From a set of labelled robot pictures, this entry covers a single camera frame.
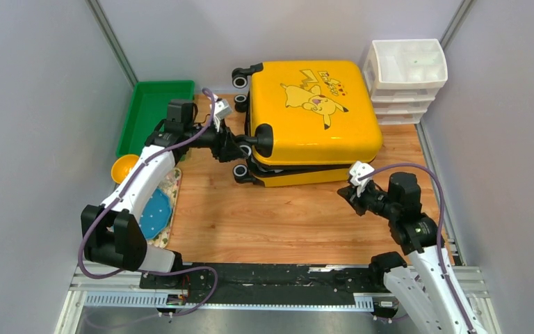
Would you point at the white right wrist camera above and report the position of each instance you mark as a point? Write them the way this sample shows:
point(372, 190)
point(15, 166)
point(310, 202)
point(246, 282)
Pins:
point(359, 175)

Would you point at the green plastic tray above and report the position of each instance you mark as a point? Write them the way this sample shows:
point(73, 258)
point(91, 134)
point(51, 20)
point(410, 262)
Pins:
point(147, 107)

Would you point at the yellow Pikachu hard-shell suitcase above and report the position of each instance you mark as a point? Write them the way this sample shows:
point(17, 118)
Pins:
point(306, 122)

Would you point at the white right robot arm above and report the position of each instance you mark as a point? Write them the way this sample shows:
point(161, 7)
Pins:
point(423, 258)

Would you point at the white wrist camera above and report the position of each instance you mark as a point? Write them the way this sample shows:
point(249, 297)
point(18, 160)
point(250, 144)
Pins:
point(221, 110)
point(359, 175)

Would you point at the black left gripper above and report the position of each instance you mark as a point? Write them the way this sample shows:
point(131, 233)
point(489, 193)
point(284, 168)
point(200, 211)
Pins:
point(226, 146)

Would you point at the white plastic drawer organizer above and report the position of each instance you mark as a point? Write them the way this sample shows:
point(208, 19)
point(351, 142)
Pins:
point(403, 78)

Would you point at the blue polka dot plate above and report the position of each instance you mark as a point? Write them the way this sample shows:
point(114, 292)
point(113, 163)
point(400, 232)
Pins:
point(156, 215)

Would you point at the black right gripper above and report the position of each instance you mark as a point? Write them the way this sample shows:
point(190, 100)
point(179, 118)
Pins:
point(350, 193)

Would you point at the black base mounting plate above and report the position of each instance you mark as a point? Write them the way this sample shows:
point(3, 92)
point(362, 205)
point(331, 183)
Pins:
point(300, 286)

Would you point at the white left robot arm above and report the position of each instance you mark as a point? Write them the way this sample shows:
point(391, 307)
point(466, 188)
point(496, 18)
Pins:
point(111, 232)

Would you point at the floral placemat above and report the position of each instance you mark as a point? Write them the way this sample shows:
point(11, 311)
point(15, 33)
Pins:
point(170, 186)

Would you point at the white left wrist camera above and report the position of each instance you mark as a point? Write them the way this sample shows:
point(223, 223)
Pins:
point(221, 110)

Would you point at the aluminium frame rail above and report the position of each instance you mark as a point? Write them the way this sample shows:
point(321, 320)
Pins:
point(123, 290)

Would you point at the yellow bowl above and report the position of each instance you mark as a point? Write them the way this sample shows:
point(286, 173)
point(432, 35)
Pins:
point(122, 167)

